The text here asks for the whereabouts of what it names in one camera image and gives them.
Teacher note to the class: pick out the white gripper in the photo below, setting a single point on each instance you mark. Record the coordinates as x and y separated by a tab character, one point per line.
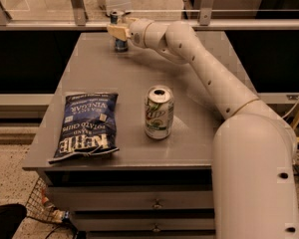
137	32

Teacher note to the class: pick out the redbull can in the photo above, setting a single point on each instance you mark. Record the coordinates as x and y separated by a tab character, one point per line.
115	17

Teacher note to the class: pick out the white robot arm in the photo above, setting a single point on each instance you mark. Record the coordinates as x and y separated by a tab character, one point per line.
254	190

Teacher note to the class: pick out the green white soda can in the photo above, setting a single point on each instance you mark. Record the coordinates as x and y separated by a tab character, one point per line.
159	105

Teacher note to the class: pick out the blue kettle chips bag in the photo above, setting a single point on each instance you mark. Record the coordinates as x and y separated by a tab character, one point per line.
89	126

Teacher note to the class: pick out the metal window railing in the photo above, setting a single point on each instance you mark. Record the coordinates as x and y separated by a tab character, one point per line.
34	15

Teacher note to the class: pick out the grey drawer cabinet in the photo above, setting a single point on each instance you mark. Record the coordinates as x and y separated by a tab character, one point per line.
148	189

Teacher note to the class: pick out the wire basket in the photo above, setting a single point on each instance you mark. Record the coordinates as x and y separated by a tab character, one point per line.
40	208

